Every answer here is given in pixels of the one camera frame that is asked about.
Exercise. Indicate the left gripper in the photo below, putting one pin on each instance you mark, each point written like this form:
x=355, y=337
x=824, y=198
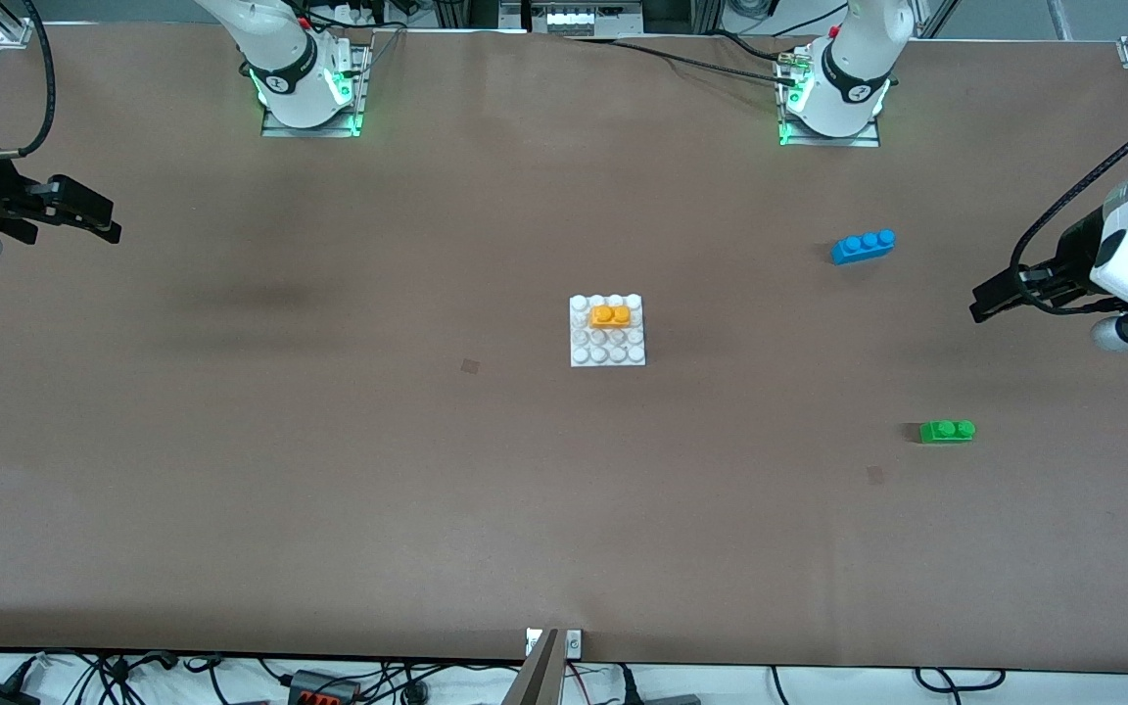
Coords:
x=1070, y=257

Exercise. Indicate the yellow two-stud block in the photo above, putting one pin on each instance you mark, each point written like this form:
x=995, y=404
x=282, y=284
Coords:
x=610, y=316

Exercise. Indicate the white studded base plate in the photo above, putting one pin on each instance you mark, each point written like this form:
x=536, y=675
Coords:
x=608, y=345

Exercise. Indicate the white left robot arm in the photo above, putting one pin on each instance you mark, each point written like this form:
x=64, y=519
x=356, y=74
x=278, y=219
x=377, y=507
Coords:
x=858, y=59

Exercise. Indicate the green two-stud block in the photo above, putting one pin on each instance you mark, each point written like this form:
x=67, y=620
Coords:
x=948, y=431

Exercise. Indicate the blue three-stud block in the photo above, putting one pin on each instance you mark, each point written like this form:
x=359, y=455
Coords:
x=863, y=246

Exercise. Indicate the white power strip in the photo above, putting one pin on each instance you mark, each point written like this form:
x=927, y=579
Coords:
x=584, y=18

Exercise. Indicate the orange black connector box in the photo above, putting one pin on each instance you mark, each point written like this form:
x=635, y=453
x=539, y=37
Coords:
x=324, y=687

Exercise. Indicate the aluminium frame profile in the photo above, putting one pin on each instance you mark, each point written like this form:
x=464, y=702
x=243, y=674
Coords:
x=466, y=12

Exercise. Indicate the white mount bracket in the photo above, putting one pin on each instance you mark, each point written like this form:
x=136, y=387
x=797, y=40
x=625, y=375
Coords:
x=574, y=643

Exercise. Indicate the brown camera mount bar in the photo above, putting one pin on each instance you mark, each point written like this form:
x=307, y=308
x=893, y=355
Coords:
x=537, y=676

